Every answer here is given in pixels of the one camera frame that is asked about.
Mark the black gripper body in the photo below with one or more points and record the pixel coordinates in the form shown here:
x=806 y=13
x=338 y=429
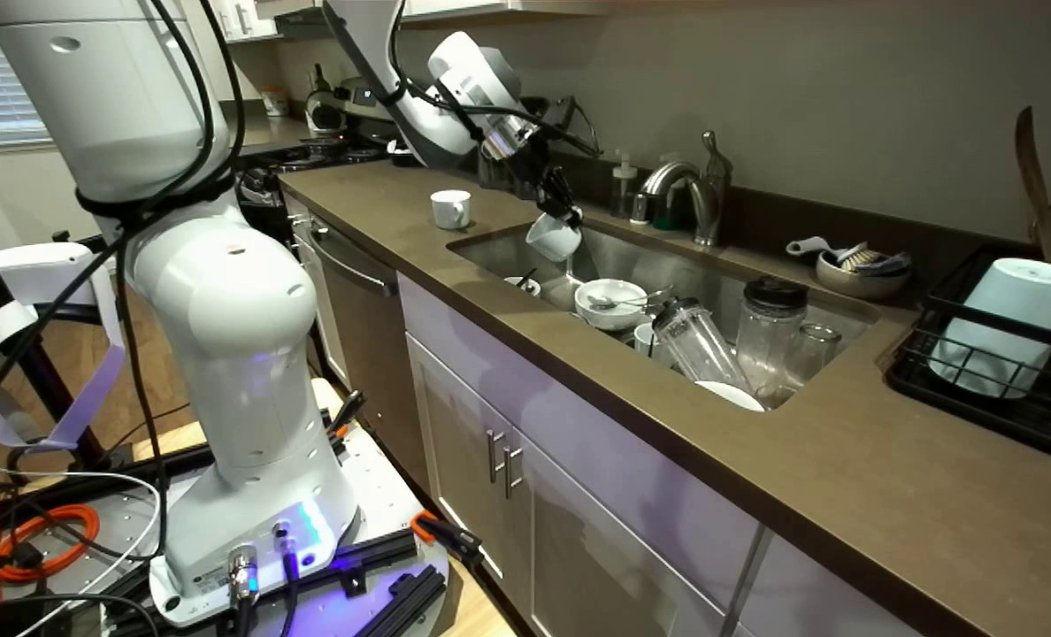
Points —
x=551 y=179

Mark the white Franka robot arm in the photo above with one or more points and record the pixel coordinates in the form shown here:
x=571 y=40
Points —
x=240 y=329

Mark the stainless steel sink basin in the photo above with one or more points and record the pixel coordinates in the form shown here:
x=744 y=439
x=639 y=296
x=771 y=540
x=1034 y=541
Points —
x=618 y=254

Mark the clear soap pump bottle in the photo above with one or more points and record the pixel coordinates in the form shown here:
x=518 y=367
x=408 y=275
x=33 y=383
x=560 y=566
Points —
x=624 y=190

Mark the white bowl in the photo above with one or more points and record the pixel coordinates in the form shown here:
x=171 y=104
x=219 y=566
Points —
x=611 y=307

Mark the brushed steel faucet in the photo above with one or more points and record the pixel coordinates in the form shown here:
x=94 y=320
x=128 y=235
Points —
x=711 y=196

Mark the white upper cabinets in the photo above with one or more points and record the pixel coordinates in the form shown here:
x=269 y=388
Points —
x=489 y=7

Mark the stainless steel dishwasher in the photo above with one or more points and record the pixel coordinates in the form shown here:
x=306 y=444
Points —
x=364 y=342

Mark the silver black coffee machine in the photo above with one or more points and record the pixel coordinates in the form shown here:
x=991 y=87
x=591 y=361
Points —
x=330 y=117

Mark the white plate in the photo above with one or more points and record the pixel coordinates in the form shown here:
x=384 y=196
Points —
x=729 y=393

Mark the lavender base cabinets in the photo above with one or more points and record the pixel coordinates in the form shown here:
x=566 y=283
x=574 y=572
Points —
x=618 y=498

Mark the clear drinking glass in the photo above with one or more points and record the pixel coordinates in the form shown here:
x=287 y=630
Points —
x=823 y=348

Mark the small dish with brush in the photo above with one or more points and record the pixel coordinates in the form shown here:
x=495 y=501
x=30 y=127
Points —
x=862 y=270

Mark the orange black hand tool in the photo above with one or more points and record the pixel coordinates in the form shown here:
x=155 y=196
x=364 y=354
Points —
x=446 y=534

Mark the black metal rails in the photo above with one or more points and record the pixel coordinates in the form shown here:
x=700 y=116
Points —
x=400 y=589

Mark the wooden spatula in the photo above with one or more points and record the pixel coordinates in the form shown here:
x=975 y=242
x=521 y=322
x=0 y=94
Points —
x=1034 y=152

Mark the black tripod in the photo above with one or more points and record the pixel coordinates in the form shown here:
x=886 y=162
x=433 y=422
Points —
x=41 y=357

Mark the white plastic frame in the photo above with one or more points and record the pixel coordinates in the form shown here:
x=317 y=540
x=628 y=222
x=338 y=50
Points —
x=41 y=265

